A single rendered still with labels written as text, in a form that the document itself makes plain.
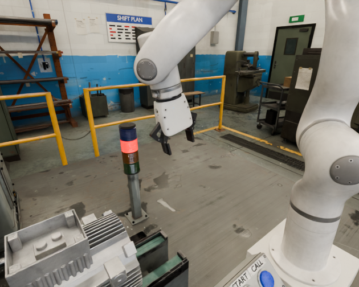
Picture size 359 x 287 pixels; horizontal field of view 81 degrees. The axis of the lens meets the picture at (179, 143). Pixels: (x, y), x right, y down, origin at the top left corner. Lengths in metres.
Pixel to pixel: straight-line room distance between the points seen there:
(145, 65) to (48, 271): 0.42
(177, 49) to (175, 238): 0.67
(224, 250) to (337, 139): 0.54
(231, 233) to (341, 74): 0.65
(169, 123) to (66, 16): 5.12
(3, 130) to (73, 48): 2.60
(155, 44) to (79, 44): 5.15
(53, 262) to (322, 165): 0.53
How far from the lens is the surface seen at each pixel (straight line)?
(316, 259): 0.75
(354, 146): 0.52
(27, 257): 0.51
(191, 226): 0.93
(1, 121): 3.65
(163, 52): 0.46
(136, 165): 0.81
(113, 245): 0.51
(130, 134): 0.76
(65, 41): 5.54
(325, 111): 0.61
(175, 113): 0.59
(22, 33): 5.46
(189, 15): 0.50
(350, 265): 0.86
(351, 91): 0.56
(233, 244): 0.89
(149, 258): 0.73
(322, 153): 0.51
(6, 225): 0.99
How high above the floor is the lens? 1.46
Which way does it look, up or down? 24 degrees down
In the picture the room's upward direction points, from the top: straight up
